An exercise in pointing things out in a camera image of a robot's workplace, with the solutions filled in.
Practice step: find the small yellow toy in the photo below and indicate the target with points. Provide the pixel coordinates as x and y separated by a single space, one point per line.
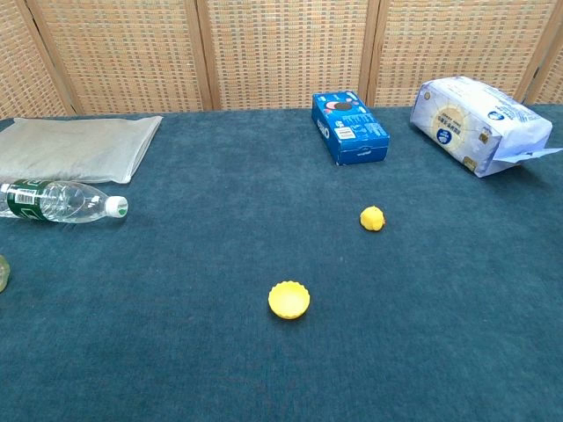
372 218

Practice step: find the woven bamboo folding screen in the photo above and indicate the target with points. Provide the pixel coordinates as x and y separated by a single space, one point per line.
281 53

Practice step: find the blue Oreo cookie box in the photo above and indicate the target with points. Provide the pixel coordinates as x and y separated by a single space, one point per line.
352 127

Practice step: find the white blue snack package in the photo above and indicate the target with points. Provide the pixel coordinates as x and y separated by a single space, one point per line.
475 118

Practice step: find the green orange drink bottle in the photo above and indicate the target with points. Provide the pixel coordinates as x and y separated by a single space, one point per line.
3 274

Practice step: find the grey translucent plastic bag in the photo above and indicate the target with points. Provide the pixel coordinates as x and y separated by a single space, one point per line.
75 147

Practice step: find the clear water bottle green label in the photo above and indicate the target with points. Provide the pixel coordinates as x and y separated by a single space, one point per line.
57 202

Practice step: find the dark teal table cloth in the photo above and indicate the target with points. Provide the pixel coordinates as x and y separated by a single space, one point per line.
220 351

